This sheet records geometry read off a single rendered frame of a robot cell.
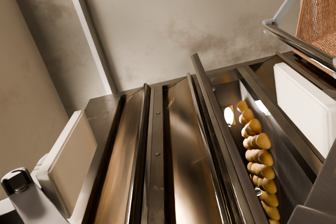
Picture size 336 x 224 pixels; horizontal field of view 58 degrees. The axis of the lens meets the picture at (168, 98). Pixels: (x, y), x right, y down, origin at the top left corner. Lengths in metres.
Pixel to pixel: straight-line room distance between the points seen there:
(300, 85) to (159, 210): 0.81
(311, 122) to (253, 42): 3.75
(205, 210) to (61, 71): 3.34
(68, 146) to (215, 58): 3.71
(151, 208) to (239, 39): 3.11
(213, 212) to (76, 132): 0.72
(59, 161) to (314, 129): 0.13
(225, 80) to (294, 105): 1.66
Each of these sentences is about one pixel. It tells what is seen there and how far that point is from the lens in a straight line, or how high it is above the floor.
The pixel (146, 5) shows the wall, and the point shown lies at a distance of 3.64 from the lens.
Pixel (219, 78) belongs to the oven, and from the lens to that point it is 1.83.
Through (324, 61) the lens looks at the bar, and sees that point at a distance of 0.76.
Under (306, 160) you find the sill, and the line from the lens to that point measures 1.05.
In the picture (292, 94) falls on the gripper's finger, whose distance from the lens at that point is 0.19.
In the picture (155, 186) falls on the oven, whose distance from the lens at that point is 1.04.
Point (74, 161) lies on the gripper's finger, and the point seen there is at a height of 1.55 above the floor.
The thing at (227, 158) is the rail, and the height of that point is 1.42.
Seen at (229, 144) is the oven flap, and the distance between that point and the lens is 0.88.
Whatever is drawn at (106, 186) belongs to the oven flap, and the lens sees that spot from 1.16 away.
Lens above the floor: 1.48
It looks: 4 degrees up
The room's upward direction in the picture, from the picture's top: 103 degrees counter-clockwise
